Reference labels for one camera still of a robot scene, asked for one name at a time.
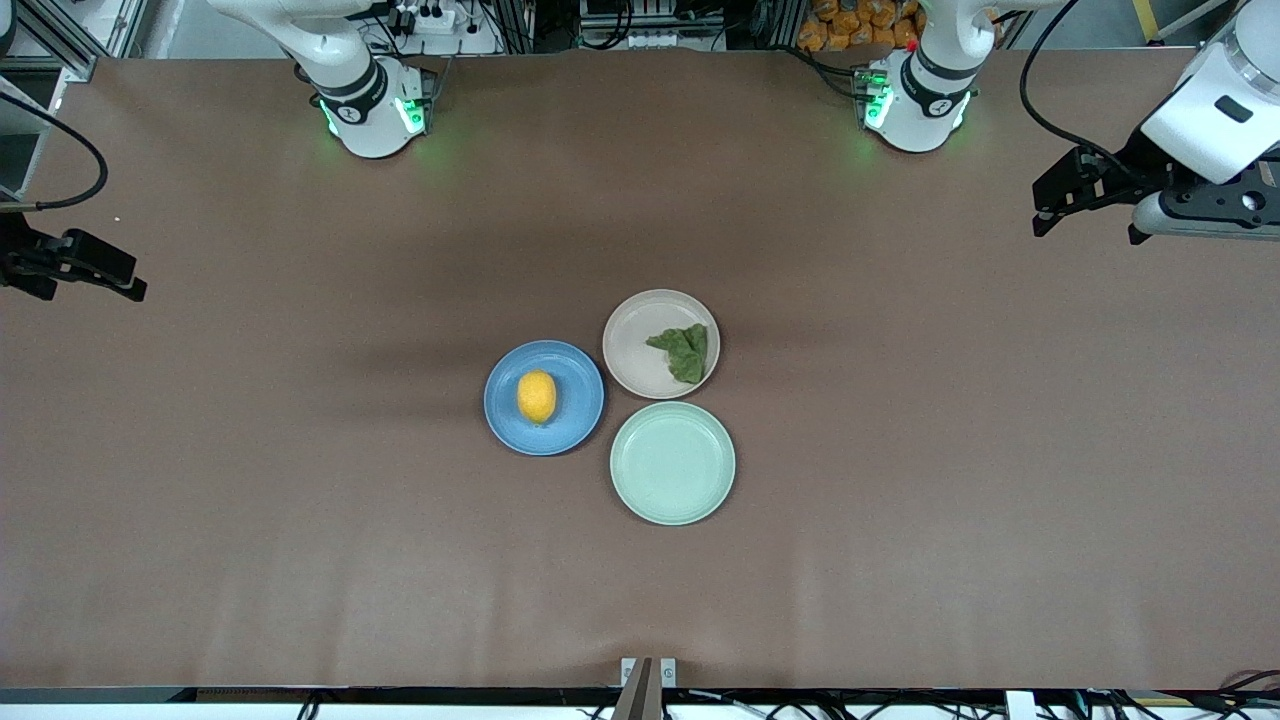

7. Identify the green lettuce leaf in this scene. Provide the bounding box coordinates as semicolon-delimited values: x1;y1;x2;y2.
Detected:
645;323;710;385

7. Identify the yellow lemon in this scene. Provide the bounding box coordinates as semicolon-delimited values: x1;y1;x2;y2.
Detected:
516;370;558;426

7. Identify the orange snack bag pile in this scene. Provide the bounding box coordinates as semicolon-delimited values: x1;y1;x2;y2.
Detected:
797;0;923;54

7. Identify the white power strip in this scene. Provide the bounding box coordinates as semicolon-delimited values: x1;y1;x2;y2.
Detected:
385;0;458;33

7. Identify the beige plate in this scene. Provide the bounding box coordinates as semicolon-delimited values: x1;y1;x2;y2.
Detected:
602;289;721;401

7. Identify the blue plate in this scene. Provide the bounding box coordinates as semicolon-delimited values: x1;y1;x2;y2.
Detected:
484;340;606;457

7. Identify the pale green plate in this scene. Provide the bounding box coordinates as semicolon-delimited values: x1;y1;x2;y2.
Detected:
609;401;737;527

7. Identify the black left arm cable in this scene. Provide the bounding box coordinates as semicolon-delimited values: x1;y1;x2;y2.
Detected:
1019;0;1141;177

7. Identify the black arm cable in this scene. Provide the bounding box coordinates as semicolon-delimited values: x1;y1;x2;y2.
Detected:
0;92;109;211
1019;0;1141;177

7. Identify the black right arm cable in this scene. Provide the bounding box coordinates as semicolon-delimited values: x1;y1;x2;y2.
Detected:
0;92;109;211

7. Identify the aluminium frame profile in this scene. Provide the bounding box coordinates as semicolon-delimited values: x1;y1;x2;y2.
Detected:
15;0;98;83

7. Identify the black floor cable bundle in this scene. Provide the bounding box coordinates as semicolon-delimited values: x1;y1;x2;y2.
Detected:
690;670;1280;720

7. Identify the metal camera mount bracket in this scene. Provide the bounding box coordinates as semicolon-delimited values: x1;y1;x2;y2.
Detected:
612;657;678;720

